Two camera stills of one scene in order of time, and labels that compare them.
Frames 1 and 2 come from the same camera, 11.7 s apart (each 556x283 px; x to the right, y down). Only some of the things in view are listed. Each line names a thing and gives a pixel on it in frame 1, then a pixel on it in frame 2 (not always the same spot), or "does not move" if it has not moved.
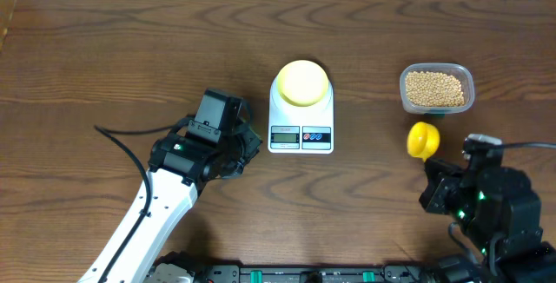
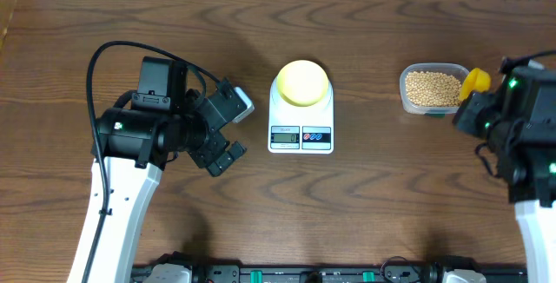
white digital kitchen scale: (301, 129) does not move
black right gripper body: (444, 195) → (477, 115)
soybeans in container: (433, 88) does not move
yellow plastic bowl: (302, 83) does not move
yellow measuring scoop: (423, 140) → (476, 80)
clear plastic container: (436, 88) does not move
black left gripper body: (237, 148) → (205, 153)
